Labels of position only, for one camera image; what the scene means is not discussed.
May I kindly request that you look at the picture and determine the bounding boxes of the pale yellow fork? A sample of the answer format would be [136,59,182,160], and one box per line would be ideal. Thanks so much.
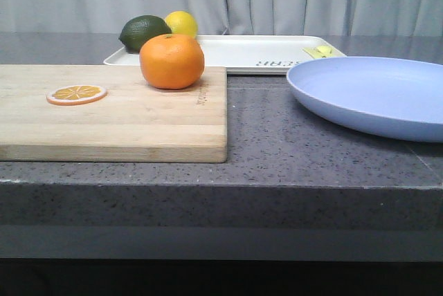
[303,48,327,59]

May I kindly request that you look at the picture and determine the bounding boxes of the orange slice piece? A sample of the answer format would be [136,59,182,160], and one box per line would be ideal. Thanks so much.
[46,84,107,106]

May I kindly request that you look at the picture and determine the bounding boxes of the orange mandarin fruit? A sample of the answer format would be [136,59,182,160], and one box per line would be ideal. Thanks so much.
[139,34,205,90]

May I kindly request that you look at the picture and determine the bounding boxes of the pale yellow spoon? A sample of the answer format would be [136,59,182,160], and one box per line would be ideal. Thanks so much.
[316,46,333,57]

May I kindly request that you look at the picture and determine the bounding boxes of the yellow lemon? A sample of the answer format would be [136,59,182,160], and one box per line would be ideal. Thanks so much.
[164,10,198,38]

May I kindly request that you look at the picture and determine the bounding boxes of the green lime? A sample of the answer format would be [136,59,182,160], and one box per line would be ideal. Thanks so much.
[119,15,172,53]

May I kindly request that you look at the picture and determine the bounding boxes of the wooden cutting board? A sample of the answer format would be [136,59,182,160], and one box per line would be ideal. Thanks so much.
[1,64,227,163]

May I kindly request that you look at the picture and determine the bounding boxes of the white rectangular tray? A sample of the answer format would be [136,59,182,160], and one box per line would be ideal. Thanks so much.
[102,35,347,75]

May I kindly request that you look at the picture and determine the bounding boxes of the light blue plate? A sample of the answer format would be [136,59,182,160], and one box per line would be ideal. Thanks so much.
[287,57,442,142]

